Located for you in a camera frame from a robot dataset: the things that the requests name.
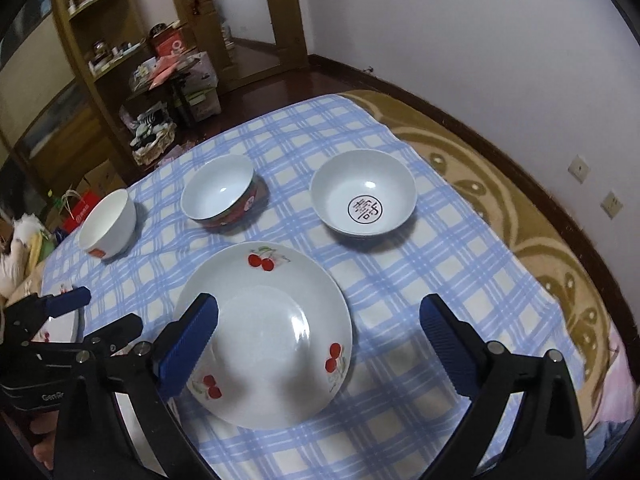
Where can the red box on table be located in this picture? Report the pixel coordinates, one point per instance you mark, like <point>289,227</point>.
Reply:
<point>170,41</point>

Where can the red paper gift bag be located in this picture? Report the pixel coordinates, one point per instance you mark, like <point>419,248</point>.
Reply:
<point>76,207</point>

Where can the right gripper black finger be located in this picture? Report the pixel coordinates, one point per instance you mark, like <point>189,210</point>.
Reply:
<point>114,336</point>

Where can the white plate with cherries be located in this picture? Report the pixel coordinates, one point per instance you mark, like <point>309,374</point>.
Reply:
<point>282,345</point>

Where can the white wall socket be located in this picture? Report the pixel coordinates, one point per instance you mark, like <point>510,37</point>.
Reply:
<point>579,169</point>
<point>611,205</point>

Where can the brown beige patterned blanket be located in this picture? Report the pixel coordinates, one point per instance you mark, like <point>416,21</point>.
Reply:
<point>609,391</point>

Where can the white bowl with black emblem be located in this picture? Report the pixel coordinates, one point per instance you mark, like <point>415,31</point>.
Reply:
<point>363,193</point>

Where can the white plush toy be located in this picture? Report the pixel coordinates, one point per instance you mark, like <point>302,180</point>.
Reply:
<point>18,262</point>

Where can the wooden shelf cabinet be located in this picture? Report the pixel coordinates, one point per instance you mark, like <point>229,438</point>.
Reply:
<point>65,69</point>

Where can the small plate with cherries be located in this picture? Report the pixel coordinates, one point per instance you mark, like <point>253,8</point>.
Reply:
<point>65,328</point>

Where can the white bowl red patterned outside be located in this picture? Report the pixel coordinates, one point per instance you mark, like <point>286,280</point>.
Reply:
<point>221,192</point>

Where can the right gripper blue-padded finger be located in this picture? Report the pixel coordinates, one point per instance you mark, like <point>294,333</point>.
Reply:
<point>54,306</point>

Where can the plain white small bowl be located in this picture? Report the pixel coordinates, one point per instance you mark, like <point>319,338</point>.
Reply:
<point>109,226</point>

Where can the wicker basket with items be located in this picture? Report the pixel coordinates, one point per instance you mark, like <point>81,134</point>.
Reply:
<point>154,131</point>

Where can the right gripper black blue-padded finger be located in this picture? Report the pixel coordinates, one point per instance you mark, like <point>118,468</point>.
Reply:
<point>92,441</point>
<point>523,421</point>

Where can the black side table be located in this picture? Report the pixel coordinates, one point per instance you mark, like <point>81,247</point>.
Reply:
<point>189,75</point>

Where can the person's left hand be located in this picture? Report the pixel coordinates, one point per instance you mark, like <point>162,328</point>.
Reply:
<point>44,451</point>

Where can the wooden door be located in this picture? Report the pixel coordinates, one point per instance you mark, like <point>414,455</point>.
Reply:
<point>247,40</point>

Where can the blue white plaid cloth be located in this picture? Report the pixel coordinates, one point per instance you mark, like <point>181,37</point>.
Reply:
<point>397,407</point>

